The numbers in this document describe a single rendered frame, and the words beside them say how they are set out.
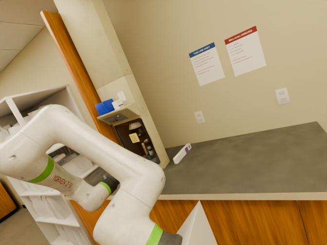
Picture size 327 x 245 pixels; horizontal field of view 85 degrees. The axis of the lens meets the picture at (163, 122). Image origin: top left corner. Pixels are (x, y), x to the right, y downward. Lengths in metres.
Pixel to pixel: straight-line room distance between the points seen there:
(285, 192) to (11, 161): 1.02
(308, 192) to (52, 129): 1.00
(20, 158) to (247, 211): 1.00
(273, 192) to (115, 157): 0.70
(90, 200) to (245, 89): 1.26
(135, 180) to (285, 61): 1.24
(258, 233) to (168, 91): 1.20
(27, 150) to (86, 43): 1.00
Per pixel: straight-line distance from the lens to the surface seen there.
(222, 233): 1.26
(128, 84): 1.33
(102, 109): 1.40
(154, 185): 0.61
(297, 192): 0.97
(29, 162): 0.73
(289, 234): 1.17
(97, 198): 1.01
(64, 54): 1.60
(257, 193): 0.98
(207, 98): 1.56
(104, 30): 1.41
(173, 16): 1.61
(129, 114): 1.31
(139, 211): 0.60
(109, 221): 0.60
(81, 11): 1.55
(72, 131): 0.69
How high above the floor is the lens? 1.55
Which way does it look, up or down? 11 degrees down
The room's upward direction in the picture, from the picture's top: 22 degrees counter-clockwise
